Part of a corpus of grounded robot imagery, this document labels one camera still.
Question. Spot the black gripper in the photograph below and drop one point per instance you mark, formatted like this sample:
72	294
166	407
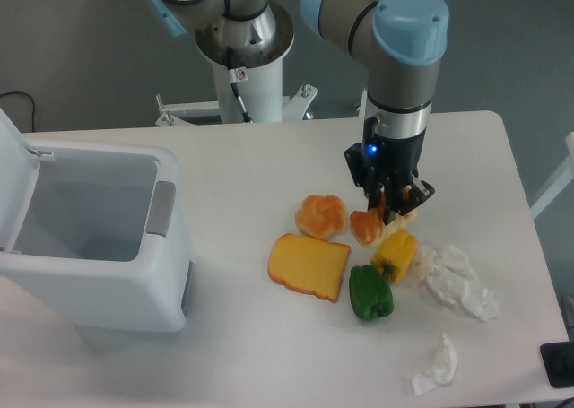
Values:
388	168

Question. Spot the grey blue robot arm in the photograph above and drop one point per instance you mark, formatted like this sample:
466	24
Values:
399	42

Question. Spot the orange croissant bread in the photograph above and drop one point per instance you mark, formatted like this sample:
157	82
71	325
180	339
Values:
368	228

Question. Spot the round knotted bread roll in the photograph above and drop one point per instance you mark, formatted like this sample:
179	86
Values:
322	216

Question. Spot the square toast bread slice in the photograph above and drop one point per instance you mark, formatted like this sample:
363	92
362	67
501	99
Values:
308	265

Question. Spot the white trash can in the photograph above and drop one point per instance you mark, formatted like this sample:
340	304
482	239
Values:
104	241

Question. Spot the white trash can lid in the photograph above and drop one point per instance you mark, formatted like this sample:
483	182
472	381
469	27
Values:
20	166

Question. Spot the yellow bell pepper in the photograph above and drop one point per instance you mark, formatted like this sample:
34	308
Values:
395	255

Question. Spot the large crumpled white tissue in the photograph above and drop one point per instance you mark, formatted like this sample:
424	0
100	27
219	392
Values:
449	276

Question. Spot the green bell pepper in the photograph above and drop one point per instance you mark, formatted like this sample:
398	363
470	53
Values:
370	295

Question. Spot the small crumpled white tissue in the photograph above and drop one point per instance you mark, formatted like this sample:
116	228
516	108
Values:
440	372

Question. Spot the black device at table edge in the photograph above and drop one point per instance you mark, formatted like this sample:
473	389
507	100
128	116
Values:
558	363

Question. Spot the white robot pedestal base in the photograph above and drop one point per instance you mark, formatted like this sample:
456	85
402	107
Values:
244	95

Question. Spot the white frame at right edge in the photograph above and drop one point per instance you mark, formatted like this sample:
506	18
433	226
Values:
555	183

